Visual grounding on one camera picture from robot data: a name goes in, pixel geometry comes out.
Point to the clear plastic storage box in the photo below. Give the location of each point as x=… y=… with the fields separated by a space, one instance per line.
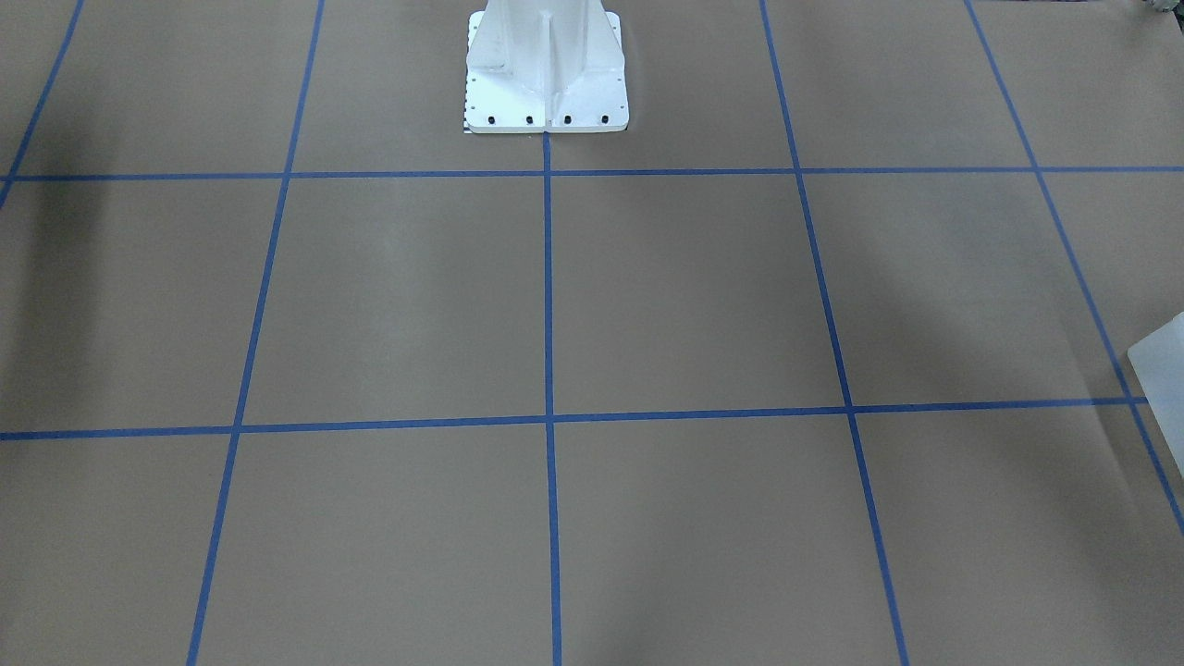
x=1158 y=362

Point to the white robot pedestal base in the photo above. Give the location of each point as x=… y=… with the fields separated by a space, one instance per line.
x=545 y=66

